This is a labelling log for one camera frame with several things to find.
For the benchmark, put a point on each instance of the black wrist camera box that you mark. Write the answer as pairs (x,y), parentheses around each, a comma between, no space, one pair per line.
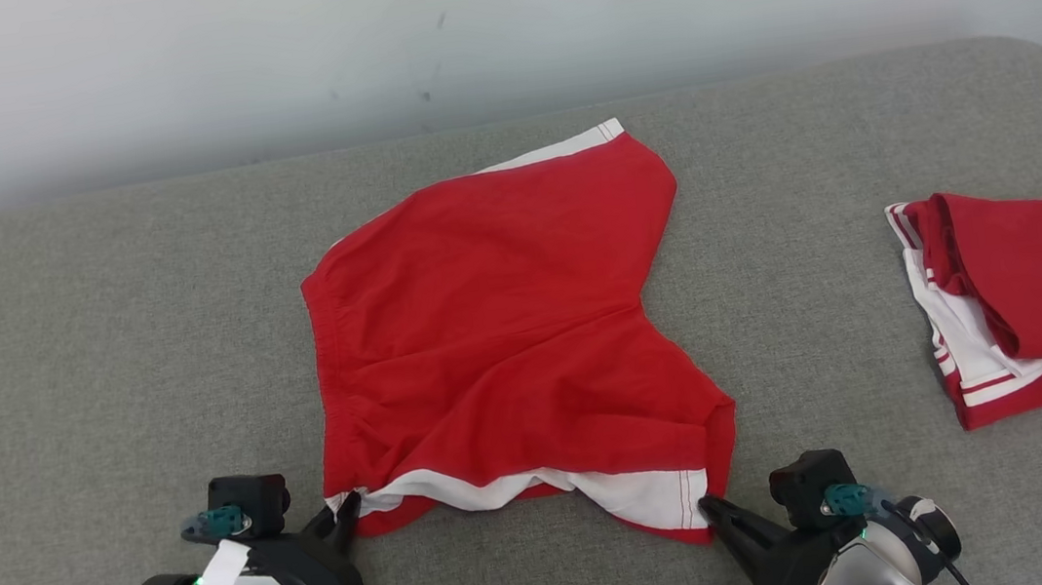
(803,486)
(250,500)

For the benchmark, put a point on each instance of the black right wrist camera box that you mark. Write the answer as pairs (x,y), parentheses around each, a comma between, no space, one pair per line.
(803,486)

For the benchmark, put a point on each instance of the red and white jersey shirt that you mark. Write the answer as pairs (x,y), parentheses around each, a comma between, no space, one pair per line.
(1039,273)

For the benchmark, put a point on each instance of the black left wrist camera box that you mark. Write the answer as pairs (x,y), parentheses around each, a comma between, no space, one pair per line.
(250,500)

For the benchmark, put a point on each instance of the red shorts with white stripe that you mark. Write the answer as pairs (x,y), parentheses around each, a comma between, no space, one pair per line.
(506,333)

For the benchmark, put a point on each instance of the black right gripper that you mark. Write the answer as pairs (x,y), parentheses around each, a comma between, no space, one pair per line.
(784,576)

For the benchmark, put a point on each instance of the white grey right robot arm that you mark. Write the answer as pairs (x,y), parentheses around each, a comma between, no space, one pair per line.
(876,566)

